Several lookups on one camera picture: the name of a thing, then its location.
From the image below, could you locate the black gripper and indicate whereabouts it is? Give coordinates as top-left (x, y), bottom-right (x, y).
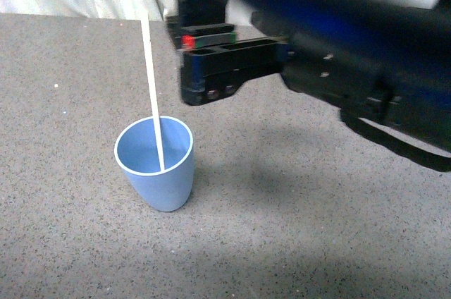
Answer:
top-left (166, 0), bottom-right (288, 106)

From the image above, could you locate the white chopstick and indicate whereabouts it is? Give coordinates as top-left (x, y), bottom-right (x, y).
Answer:
top-left (139, 9), bottom-right (165, 171)

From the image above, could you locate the blue plastic cup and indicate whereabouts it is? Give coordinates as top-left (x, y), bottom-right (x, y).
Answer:
top-left (114, 116), bottom-right (194, 212)

